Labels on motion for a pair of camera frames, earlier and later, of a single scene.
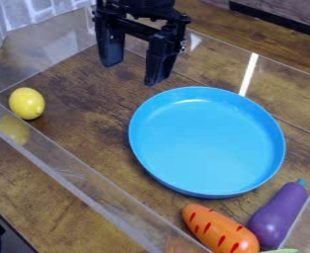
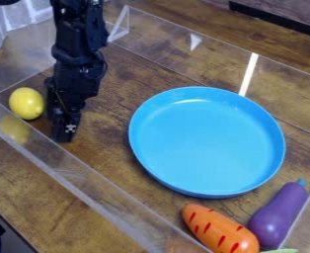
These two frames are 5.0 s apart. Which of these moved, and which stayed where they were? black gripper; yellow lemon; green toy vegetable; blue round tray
Moved: black gripper
Stayed: yellow lemon; green toy vegetable; blue round tray
